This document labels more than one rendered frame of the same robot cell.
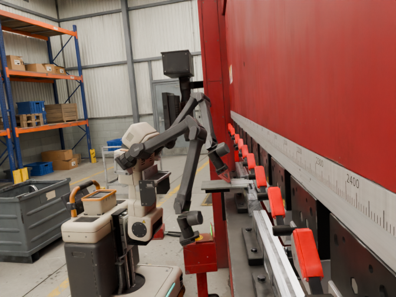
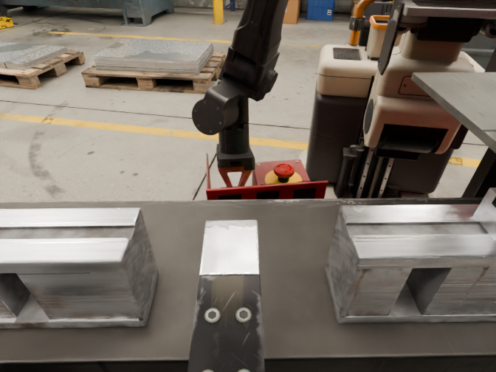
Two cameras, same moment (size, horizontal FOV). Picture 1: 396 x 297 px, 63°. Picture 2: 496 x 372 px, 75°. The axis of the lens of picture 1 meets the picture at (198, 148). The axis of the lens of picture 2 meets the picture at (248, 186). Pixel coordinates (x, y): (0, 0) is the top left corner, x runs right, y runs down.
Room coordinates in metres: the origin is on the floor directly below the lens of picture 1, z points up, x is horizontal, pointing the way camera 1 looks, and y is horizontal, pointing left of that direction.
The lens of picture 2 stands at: (1.52, -0.44, 1.16)
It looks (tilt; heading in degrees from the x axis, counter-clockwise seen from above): 38 degrees down; 86
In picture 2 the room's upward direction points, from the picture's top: straight up
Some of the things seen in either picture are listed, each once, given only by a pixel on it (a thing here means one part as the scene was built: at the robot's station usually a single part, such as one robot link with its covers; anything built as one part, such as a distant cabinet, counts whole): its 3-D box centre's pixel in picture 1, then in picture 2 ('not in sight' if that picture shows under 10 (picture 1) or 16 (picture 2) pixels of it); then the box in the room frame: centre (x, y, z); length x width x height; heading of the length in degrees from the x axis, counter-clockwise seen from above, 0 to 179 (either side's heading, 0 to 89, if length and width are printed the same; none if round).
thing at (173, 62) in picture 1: (181, 99); not in sight; (3.15, 0.12, 1.53); 0.51 x 0.25 x 0.85; 175
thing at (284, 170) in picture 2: not in sight; (283, 175); (1.63, 0.05, 0.79); 0.04 x 0.04 x 0.04
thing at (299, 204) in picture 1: (327, 233); not in sight; (0.49, -0.20, 1.26); 0.15 x 0.09 x 0.17; 176
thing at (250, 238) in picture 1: (251, 244); not in sight; (1.26, -0.19, 0.89); 0.30 x 0.05 x 0.03; 176
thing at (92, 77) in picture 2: not in sight; (159, 69); (0.88, 2.89, 0.07); 1.20 x 0.81 x 0.14; 168
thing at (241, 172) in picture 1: (241, 174); not in sight; (2.41, -0.32, 0.92); 0.50 x 0.06 x 0.10; 176
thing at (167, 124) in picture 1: (172, 111); not in sight; (3.10, 0.21, 1.42); 0.45 x 0.12 x 0.36; 175
